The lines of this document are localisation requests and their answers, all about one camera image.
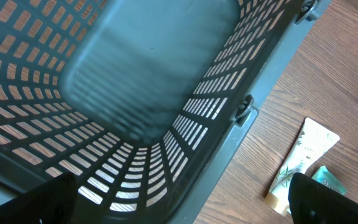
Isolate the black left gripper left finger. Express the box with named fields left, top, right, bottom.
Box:
left=0, top=173, right=77, bottom=224

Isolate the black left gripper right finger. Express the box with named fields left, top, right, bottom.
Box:
left=288, top=172, right=358, bottom=224

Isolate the teal wipes packet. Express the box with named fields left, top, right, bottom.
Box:
left=312, top=166, right=346, bottom=195

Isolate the white cream tube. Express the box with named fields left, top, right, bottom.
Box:
left=265, top=118, right=340, bottom=216

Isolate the grey plastic shopping basket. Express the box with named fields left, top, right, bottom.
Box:
left=0, top=0, right=329, bottom=223

